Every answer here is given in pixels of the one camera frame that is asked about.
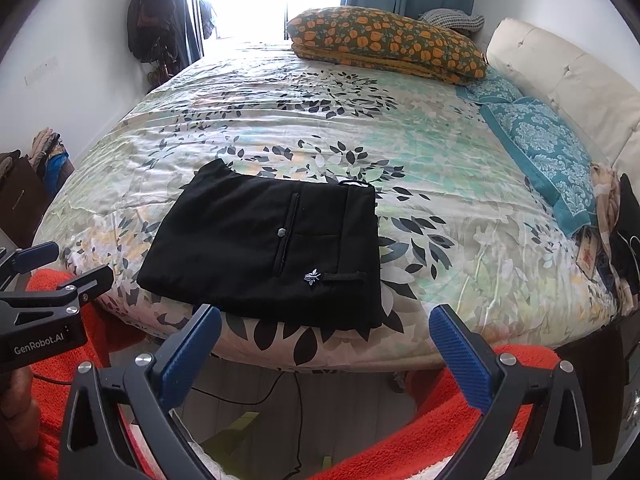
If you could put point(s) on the light green floor object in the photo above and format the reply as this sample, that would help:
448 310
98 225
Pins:
235 427

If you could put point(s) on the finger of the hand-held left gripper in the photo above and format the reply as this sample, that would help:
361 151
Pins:
90 282
35 254

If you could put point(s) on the black crumpled cloth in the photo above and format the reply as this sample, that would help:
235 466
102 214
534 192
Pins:
627 210

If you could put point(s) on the person's left hand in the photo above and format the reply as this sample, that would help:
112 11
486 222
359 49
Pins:
15 395

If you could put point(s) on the orange fleece clothing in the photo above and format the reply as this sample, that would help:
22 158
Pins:
425 435

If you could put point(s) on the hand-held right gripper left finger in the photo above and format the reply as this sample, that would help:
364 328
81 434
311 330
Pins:
187 360

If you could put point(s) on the beige crumpled cloth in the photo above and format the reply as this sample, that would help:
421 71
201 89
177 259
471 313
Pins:
605 195

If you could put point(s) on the pumpkin print pillow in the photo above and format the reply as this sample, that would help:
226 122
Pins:
380 35

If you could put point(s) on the floral bed sheet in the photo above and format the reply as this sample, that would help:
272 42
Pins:
425 200

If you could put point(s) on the teal patterned pillow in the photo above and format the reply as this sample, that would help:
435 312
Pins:
545 155
492 87

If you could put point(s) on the pile of clothes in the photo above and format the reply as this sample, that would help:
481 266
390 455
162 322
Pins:
47 147

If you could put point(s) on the grey striped pillow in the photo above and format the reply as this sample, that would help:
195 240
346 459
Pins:
455 19

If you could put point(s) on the black pants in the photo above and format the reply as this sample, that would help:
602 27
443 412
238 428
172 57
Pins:
235 240

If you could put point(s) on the white padded headboard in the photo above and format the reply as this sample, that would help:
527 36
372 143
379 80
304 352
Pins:
565 70

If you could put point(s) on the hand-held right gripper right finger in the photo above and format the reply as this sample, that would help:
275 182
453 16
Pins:
460 355

